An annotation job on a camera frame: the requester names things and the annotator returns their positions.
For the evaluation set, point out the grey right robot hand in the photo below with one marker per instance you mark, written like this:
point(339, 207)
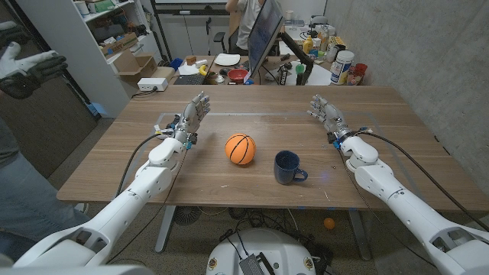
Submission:
point(332, 118)

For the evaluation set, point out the person in blue jeans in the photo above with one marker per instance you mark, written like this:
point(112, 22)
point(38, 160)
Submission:
point(23, 198)

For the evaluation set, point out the black drink can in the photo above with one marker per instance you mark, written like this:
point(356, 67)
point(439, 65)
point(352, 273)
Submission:
point(284, 75)

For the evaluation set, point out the yellow banana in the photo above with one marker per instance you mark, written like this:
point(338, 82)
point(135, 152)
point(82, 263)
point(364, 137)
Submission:
point(203, 70)

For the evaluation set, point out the white robot torso base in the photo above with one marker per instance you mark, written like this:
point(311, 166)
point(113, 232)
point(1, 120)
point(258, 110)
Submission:
point(275, 248)

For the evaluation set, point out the grey table leg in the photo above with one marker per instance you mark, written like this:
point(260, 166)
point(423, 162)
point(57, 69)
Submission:
point(359, 235)
point(165, 229)

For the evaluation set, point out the printed cardboard box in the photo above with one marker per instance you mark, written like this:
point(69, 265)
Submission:
point(120, 45)

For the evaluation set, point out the blue bin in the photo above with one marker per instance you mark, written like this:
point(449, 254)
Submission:
point(176, 64)

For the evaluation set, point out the black office chair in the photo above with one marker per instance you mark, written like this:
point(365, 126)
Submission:
point(225, 40)

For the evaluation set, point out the bottle with green cap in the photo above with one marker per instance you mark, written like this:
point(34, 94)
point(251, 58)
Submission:
point(300, 72)

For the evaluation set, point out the orange basketball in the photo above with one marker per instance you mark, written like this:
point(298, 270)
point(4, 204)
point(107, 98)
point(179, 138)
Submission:
point(240, 149)

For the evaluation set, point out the white shelf unit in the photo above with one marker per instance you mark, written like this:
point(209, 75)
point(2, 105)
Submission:
point(68, 46)

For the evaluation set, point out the round floor fan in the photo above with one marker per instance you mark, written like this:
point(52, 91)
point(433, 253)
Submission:
point(187, 215)

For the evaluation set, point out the dark blue mug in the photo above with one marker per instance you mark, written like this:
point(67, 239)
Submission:
point(284, 173)

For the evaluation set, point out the white plate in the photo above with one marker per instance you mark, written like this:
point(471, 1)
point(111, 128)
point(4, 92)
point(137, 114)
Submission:
point(227, 59)

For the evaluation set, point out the open cardboard box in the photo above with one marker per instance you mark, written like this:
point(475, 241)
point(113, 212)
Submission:
point(133, 66)

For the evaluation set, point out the grey finned device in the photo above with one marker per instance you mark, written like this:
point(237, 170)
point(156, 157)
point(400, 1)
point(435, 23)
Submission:
point(252, 265)

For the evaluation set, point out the white wipes canister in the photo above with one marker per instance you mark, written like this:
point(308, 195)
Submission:
point(341, 68)

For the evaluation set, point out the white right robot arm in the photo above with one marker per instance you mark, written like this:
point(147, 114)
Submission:
point(401, 198)

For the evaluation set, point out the white power box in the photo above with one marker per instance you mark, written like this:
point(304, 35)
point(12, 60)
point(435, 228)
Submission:
point(153, 84)

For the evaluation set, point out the small orange ball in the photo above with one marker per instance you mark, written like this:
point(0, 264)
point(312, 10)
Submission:
point(329, 223)

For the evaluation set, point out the black computer monitor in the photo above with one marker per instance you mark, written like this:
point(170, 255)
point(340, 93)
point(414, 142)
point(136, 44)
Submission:
point(263, 34)

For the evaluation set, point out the small wooden block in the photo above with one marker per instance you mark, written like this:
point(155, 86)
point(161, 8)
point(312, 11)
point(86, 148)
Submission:
point(191, 60)

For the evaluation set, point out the black keyboard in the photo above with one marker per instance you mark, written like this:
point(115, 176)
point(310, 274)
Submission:
point(190, 79)

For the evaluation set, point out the red container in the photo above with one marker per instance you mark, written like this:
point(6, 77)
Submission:
point(361, 69)

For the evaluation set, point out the clear plastic bottle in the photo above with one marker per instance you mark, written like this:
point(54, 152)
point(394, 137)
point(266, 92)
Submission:
point(324, 38)

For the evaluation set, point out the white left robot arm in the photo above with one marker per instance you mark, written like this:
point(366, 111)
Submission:
point(114, 214)

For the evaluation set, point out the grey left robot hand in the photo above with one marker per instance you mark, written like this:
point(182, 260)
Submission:
point(193, 116)

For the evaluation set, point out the person in grey t-shirt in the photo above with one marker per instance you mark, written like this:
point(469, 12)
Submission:
point(246, 23)

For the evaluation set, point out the yellow squeeze bottle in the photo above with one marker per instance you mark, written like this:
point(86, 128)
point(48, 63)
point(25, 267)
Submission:
point(308, 46)

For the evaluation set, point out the white and black glove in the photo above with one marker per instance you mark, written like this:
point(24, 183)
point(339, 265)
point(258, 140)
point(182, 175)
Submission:
point(23, 76)

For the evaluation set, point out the red bowl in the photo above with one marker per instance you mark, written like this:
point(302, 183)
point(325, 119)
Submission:
point(237, 75)

